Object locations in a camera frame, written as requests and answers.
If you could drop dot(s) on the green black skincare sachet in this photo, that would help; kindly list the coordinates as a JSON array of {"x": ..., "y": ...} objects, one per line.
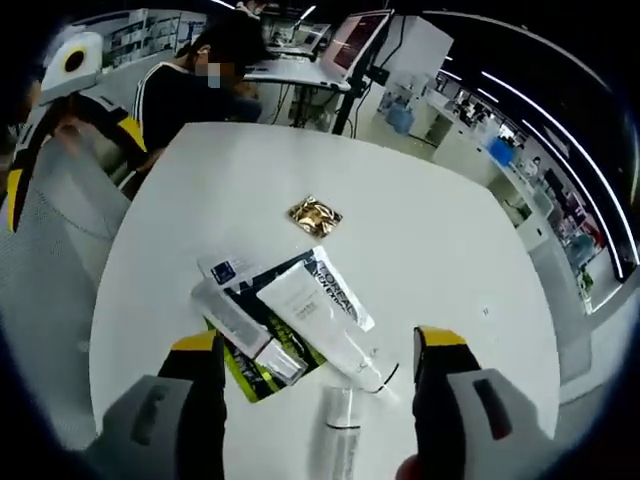
[{"x": 245, "y": 372}]

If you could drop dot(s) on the person's right hand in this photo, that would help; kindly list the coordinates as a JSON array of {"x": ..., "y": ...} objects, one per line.
[{"x": 410, "y": 470}]

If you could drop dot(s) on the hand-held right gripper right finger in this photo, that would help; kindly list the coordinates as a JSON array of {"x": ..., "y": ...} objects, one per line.
[{"x": 440, "y": 400}]

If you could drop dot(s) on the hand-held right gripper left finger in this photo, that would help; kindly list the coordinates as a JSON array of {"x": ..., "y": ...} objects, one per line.
[{"x": 200, "y": 400}]

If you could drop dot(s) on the open laptop with pink screen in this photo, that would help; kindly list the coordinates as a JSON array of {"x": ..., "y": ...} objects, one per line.
[{"x": 355, "y": 40}]

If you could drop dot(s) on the small white blue-square skincare sachet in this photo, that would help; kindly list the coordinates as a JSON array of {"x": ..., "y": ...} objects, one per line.
[{"x": 225, "y": 267}]

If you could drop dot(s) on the white skincare tube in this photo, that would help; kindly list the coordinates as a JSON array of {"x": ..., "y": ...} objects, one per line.
[{"x": 320, "y": 325}]

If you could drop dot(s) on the blue storage bin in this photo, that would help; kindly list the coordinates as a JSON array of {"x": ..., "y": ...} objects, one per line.
[{"x": 499, "y": 151}]

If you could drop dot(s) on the small white skincare pump bottle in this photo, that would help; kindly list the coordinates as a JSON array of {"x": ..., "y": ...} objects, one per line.
[
  {"x": 235, "y": 320},
  {"x": 341, "y": 415}
]

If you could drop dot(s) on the gold foil skincare sachet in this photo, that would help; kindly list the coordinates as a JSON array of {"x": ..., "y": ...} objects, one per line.
[{"x": 315, "y": 216}]

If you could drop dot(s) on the blue water jug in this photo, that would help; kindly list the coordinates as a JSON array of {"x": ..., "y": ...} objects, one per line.
[{"x": 401, "y": 120}]

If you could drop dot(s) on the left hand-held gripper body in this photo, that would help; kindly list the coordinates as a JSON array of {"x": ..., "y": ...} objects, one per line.
[{"x": 60, "y": 80}]

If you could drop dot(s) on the black laptop stand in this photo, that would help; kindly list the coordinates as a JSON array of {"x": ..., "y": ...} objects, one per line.
[{"x": 352, "y": 100}]

